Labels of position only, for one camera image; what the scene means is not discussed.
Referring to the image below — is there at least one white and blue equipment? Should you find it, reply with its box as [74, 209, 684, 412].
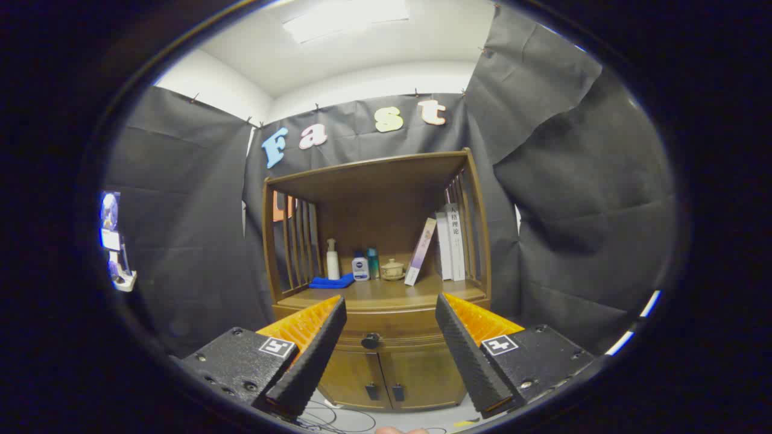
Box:
[100, 192, 138, 293]

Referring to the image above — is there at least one brown wooden cabinet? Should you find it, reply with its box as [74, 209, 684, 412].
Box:
[261, 148, 492, 412]

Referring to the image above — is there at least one blue folded cloth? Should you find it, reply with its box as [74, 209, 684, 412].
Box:
[309, 273, 356, 289]

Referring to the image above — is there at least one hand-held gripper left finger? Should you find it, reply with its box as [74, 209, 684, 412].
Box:
[181, 295, 348, 420]

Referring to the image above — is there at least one white book with black lettering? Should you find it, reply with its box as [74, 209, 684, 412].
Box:
[445, 203, 466, 281]

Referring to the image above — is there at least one black floor cable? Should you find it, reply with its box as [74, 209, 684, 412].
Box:
[299, 398, 378, 433]

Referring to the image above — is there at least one black backdrop cloth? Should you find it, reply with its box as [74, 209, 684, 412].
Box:
[103, 3, 679, 356]

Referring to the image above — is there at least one brown wooden drawer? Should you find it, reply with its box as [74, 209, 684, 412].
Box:
[273, 301, 490, 351]

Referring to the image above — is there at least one wooden cabinet door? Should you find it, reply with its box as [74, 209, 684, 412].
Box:
[318, 348, 393, 410]
[380, 348, 468, 412]

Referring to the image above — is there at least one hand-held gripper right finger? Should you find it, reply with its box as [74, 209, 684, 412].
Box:
[435, 293, 595, 420]

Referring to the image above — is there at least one purple and white book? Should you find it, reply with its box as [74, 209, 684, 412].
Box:
[403, 218, 437, 286]

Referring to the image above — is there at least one brown wooden countertop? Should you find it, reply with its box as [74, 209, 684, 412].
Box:
[279, 274, 487, 312]

